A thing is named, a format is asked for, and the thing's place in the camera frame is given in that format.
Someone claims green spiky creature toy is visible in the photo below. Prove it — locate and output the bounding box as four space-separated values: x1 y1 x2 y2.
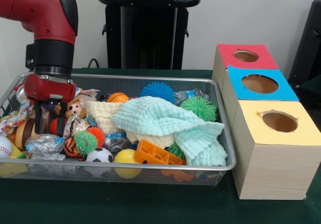
74 131 98 156

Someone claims green spiky rubber ball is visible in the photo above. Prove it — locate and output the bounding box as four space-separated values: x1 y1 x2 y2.
180 95 218 122

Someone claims wooden box with three holes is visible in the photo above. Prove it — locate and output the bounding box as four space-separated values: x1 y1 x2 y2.
212 43 321 200

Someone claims dark green tablecloth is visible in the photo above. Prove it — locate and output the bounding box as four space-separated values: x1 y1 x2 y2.
298 74 321 109
0 67 321 224

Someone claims mint green waffle cloth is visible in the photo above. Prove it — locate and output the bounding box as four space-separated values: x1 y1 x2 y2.
111 95 228 166

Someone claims cream waffle cloth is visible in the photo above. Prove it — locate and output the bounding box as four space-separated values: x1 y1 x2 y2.
84 100 175 149

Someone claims thin black cable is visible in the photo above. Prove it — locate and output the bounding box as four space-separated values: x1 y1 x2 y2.
87 57 101 69

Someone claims small soccer ball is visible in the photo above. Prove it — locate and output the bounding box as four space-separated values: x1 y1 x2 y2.
84 147 114 177

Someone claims brown plush monkey toy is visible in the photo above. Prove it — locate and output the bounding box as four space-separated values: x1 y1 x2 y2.
54 98 87 121

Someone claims small orange basketball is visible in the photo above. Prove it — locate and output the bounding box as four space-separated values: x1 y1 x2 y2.
107 92 129 103

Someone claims blue spiky rubber ball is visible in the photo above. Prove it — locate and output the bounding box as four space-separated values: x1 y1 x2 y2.
139 81 176 104

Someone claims black upright panel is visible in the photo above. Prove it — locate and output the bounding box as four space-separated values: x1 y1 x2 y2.
288 0 321 84

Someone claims yellow plastic ball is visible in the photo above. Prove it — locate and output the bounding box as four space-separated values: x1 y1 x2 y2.
114 148 142 179

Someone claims wire mesh metal bin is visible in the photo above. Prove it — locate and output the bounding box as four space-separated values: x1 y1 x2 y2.
0 73 237 187

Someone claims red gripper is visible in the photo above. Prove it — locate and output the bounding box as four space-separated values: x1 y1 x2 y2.
24 73 77 137

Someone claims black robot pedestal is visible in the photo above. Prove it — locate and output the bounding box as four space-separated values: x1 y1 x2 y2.
97 0 201 70

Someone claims orange plastic brick toy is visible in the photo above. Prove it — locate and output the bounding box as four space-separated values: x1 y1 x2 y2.
134 139 188 166

